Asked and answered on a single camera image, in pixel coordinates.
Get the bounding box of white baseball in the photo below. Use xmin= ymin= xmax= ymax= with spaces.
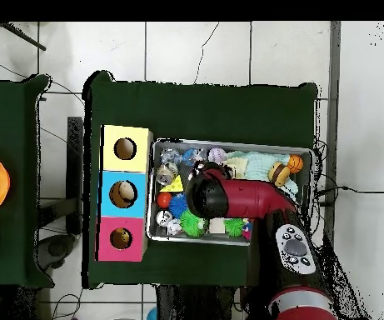
xmin=207 ymin=147 xmax=227 ymax=164

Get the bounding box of mint green cloth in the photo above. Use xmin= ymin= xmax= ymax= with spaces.
xmin=226 ymin=150 xmax=300 ymax=201

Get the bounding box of brown plush toy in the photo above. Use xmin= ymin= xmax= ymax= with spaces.
xmin=113 ymin=228 xmax=132 ymax=248

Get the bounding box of wooden box with three holes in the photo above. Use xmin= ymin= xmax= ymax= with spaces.
xmin=96 ymin=124 xmax=154 ymax=263

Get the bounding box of shallow mesh bin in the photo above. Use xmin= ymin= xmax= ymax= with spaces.
xmin=146 ymin=137 xmax=314 ymax=248

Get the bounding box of yellow cheese wedge toy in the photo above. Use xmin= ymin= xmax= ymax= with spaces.
xmin=159 ymin=174 xmax=185 ymax=193

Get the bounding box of blue spiky ball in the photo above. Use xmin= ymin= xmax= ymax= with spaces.
xmin=168 ymin=192 xmax=189 ymax=219

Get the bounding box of red ball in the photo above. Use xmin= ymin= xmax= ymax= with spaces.
xmin=156 ymin=192 xmax=173 ymax=210

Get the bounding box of green spiky ball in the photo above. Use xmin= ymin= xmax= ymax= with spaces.
xmin=179 ymin=210 xmax=210 ymax=238

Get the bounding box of silver drink can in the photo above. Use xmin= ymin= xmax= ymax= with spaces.
xmin=155 ymin=210 xmax=173 ymax=228

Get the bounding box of dark green table cloth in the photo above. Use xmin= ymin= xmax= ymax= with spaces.
xmin=0 ymin=73 xmax=55 ymax=288
xmin=82 ymin=70 xmax=319 ymax=290

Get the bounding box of toy hamburger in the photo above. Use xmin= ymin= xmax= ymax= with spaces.
xmin=267 ymin=162 xmax=292 ymax=188

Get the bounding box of small orange basketball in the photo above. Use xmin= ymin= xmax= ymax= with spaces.
xmin=287 ymin=153 xmax=305 ymax=174

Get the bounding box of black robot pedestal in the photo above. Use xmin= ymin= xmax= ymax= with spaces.
xmin=155 ymin=284 xmax=246 ymax=320

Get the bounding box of black power cable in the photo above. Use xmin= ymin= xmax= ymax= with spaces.
xmin=314 ymin=185 xmax=384 ymax=206

